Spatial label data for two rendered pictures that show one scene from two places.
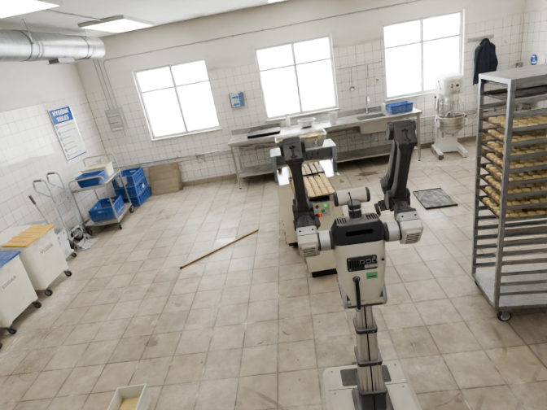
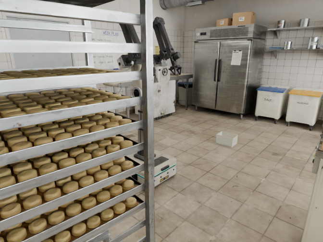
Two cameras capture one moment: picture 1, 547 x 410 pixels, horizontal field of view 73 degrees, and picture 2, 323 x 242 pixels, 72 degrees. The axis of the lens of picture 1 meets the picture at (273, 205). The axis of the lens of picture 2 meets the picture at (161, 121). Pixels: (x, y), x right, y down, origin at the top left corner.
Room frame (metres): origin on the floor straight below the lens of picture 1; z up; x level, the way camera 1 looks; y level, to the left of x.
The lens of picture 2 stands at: (3.16, -2.22, 1.49)
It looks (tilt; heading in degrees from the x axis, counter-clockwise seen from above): 17 degrees down; 127
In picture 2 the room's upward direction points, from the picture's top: straight up
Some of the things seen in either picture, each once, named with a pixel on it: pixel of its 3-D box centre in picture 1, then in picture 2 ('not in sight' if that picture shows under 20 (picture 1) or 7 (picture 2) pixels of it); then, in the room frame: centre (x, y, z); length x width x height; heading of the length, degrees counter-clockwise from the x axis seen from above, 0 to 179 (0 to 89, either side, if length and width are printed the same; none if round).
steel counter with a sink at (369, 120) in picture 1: (322, 138); not in sight; (6.69, -1.12, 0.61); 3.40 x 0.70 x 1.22; 85
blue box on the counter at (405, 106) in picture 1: (399, 106); not in sight; (6.57, -2.53, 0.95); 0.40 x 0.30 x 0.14; 88
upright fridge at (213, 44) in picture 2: not in sight; (226, 72); (1.05, 3.20, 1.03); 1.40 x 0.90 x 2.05; 175
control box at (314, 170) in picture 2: (317, 210); (317, 157); (3.19, -0.40, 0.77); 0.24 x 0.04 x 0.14; 88
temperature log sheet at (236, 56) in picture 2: not in sight; (236, 57); (1.44, 2.74, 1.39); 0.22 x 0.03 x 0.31; 175
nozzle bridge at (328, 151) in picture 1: (304, 161); not in sight; (4.05, -0.43, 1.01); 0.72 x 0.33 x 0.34; 88
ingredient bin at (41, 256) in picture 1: (29, 261); not in sight; (4.10, 3.06, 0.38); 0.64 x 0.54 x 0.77; 82
